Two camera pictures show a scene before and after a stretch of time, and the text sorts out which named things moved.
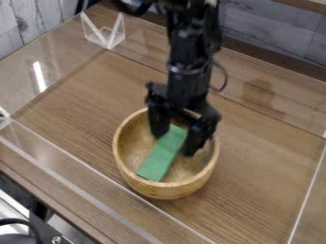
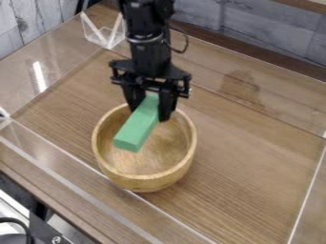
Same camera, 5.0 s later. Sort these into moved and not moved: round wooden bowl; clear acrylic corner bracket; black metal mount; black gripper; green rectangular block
Moved: round wooden bowl; green rectangular block; black gripper
Not moved: clear acrylic corner bracket; black metal mount
